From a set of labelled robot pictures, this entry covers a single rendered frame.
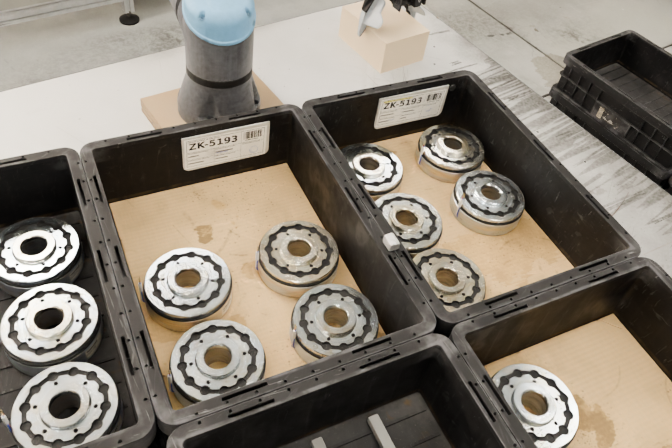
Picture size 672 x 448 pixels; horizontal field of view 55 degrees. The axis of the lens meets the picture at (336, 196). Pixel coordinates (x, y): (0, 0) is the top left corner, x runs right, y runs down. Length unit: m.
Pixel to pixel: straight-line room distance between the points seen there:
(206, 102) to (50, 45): 1.66
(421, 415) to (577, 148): 0.77
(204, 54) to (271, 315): 0.49
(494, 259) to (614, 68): 1.28
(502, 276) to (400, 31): 0.69
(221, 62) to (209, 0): 0.10
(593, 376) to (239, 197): 0.51
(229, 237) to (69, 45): 1.96
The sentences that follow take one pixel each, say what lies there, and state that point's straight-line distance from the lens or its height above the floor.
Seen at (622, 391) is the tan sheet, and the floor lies 0.83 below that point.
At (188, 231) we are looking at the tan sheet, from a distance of 0.89.
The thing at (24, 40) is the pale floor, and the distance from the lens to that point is 2.82.
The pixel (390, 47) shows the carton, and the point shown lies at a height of 0.76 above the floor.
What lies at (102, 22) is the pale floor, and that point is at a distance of 2.88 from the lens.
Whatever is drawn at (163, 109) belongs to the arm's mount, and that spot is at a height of 0.73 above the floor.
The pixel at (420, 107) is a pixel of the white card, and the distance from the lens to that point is 1.04.
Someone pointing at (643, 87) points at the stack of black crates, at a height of 0.49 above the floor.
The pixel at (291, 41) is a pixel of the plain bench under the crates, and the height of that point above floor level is 0.70.
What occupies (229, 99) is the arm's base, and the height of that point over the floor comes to 0.79.
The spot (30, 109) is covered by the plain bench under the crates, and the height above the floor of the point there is 0.70.
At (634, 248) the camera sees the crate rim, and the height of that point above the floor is 0.93.
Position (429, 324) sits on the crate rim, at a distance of 0.71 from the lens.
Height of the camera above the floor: 1.50
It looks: 46 degrees down
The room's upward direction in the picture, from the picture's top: 10 degrees clockwise
